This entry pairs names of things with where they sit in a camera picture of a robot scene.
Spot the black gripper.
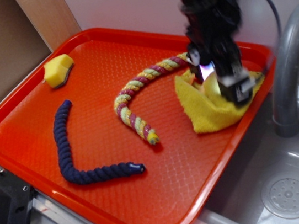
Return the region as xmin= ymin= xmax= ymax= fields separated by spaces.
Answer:
xmin=181 ymin=0 xmax=253 ymax=106

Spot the navy blue rope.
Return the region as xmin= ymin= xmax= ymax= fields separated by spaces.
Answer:
xmin=49 ymin=89 xmax=148 ymax=189

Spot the red plastic tray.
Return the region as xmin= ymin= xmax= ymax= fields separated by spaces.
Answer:
xmin=0 ymin=29 xmax=273 ymax=224

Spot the brown cardboard panel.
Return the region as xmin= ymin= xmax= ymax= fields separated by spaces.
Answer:
xmin=0 ymin=0 xmax=81 ymax=101

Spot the grey faucet spout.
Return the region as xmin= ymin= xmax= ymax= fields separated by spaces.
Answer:
xmin=272 ymin=5 xmax=299 ymax=137

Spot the multicolour twisted rope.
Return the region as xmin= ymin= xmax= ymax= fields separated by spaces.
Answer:
xmin=107 ymin=51 xmax=202 ymax=150

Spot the sink drain strainer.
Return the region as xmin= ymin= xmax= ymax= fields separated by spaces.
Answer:
xmin=261 ymin=172 xmax=299 ymax=220

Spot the yellow cloth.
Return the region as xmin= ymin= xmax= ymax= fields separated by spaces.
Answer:
xmin=174 ymin=70 xmax=252 ymax=134

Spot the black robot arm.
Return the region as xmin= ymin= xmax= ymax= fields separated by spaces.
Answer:
xmin=181 ymin=0 xmax=253 ymax=106

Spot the yellow sponge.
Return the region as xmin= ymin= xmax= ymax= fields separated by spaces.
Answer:
xmin=44 ymin=54 xmax=74 ymax=89

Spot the grey sink basin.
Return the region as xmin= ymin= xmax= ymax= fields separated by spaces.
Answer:
xmin=200 ymin=99 xmax=299 ymax=224

